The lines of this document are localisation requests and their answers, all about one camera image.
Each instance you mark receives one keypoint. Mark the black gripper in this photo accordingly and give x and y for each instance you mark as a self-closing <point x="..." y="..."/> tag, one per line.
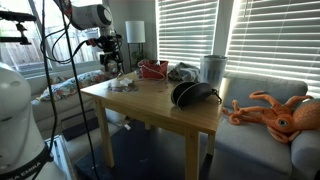
<point x="110" y="61"/>

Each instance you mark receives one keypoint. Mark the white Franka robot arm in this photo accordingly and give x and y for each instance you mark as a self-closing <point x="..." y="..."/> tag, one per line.
<point x="90" y="15"/>

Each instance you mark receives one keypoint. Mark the red woven basket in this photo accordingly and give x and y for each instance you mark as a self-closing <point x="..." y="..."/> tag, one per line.
<point x="153" y="70"/>

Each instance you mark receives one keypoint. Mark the white shade floor lamp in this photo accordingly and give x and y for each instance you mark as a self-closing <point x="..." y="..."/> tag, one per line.
<point x="135" y="31"/>

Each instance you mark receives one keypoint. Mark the oval patterned throw pillow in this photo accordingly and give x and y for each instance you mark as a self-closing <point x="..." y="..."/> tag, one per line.
<point x="63" y="89"/>

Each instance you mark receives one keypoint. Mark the light wooden table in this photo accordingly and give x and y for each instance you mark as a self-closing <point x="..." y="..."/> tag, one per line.
<point x="150" y="103"/>

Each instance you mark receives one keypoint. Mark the small white plug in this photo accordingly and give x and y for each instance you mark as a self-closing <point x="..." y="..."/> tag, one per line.
<point x="127" y="126"/>

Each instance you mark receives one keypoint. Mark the gray crumpled cloth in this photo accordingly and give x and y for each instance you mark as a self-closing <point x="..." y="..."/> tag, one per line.
<point x="183" y="71"/>

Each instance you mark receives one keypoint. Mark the dark rectangular box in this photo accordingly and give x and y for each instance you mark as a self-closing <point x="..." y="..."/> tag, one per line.
<point x="80" y="130"/>

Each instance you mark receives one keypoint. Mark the white window blind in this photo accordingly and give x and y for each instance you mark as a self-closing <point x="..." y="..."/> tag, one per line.
<point x="276" y="40"/>
<point x="186" y="30"/>

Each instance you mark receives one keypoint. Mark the bare glass window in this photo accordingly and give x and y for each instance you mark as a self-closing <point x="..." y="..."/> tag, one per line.
<point x="20" y="56"/>

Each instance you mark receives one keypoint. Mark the dark navy rug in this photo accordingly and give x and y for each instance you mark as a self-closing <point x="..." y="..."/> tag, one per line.
<point x="143" y="156"/>

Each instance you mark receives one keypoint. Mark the clear plastic cup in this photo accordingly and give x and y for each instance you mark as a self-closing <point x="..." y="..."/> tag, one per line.
<point x="213" y="71"/>

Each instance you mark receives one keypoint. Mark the robot mounting stand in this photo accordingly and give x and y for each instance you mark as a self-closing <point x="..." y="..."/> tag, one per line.
<point x="63" y="156"/>

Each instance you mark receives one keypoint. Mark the gray sectional sofa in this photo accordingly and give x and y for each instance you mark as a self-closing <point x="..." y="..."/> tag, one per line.
<point x="253" y="140"/>

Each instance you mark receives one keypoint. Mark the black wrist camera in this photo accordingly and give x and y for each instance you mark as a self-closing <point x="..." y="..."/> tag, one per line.
<point x="110" y="42"/>

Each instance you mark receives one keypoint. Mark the black camera on mount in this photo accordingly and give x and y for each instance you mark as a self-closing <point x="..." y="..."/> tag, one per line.
<point x="16" y="16"/>

